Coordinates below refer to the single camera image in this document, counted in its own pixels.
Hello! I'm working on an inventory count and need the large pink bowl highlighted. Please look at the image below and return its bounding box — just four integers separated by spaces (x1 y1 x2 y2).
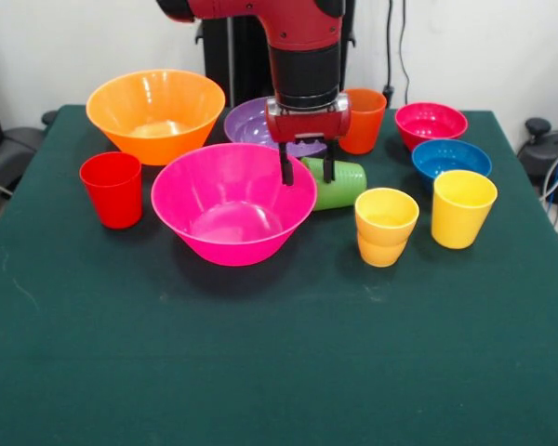
151 142 318 268

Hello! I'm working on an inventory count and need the blue bowl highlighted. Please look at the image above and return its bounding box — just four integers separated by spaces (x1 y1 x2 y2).
411 138 493 190

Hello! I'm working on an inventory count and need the red cup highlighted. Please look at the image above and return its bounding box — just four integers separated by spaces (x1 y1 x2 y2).
78 151 144 230

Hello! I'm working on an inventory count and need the purple bowl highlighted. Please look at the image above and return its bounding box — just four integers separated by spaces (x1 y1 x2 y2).
222 97 330 159

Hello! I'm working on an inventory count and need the small crimson bowl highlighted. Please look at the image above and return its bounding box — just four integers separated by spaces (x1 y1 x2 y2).
394 101 470 152

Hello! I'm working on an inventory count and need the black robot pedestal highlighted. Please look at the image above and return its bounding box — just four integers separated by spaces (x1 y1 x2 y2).
194 17 357 109

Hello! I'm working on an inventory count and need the black cable with plug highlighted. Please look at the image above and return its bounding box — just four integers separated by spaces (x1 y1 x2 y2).
383 0 397 99

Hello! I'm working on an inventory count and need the black chair base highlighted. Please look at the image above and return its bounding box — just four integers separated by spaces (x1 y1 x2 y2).
0 110 58 199
515 118 558 205

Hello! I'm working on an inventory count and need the dark orange cup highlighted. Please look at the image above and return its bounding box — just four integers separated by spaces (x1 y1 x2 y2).
339 87 388 155

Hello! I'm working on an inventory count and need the short yellow cup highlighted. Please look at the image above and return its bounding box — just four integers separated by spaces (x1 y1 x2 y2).
353 187 420 247

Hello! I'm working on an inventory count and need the large orange bowl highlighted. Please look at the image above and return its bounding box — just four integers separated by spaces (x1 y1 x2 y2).
86 68 227 167

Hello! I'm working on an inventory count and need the dark green table cloth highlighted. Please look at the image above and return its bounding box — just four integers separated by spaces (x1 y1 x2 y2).
0 104 558 446

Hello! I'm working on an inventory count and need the green cup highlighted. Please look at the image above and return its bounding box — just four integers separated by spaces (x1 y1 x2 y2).
299 156 368 213

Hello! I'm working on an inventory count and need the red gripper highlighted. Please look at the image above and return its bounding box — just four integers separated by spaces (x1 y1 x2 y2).
265 92 353 187

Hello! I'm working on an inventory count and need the short orange cup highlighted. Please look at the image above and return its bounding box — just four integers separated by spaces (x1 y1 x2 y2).
356 230 409 269

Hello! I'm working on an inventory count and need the thin black cable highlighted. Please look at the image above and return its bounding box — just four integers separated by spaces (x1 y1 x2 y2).
398 0 411 102

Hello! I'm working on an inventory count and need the tall yellow cup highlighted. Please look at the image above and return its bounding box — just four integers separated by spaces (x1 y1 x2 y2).
431 169 498 251

